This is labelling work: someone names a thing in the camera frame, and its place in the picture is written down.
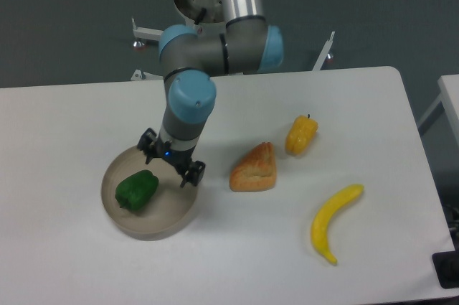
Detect green bell pepper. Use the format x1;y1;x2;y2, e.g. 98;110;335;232
115;170;159;212

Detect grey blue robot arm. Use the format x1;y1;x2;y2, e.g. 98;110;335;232
137;0;284;186

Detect yellow banana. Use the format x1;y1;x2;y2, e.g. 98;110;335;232
310;184;364;266

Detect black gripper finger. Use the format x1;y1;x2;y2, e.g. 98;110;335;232
136;128;157;164
179;161;206;187

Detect white side table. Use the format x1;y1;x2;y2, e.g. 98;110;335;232
417;74;459;141

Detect beige round plate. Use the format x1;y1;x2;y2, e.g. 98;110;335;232
100;146;199;240

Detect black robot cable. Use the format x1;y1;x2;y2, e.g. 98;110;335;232
193;7;207;27

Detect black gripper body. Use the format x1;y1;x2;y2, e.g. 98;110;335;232
153;138;194;176

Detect orange pastry bread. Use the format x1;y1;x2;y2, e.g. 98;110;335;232
229;142;277;192

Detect yellow bell pepper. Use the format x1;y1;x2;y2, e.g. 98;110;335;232
285;115;318;155

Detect black device at table edge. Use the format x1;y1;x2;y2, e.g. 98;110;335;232
432;250;459;289

